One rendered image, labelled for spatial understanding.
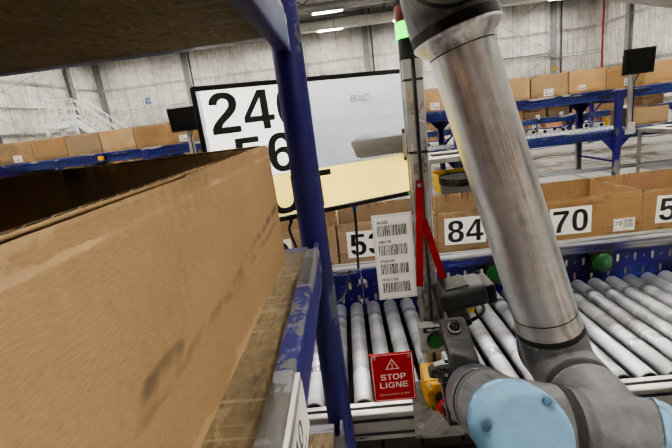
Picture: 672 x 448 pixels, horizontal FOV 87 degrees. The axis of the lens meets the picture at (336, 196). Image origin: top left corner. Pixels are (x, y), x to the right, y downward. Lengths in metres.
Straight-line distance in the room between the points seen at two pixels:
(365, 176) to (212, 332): 0.70
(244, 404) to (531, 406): 0.34
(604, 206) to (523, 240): 1.19
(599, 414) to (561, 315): 0.13
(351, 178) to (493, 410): 0.54
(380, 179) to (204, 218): 0.71
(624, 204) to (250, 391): 1.65
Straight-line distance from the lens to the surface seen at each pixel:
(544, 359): 0.61
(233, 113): 0.77
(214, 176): 0.18
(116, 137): 6.94
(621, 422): 0.52
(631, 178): 2.11
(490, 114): 0.49
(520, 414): 0.46
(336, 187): 0.81
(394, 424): 1.05
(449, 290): 0.79
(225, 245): 0.19
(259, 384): 0.19
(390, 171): 0.86
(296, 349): 0.19
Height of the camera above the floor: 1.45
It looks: 12 degrees down
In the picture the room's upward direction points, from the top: 7 degrees counter-clockwise
